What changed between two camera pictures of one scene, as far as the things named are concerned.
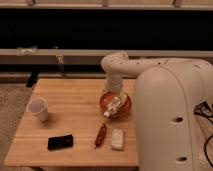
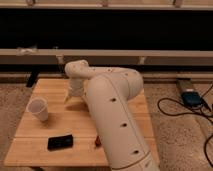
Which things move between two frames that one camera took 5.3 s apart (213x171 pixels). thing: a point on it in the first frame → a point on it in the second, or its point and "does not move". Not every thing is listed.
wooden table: x=63 y=126 does not move
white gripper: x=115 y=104 → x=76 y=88
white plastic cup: x=38 y=106 does not move
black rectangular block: x=59 y=142 does not move
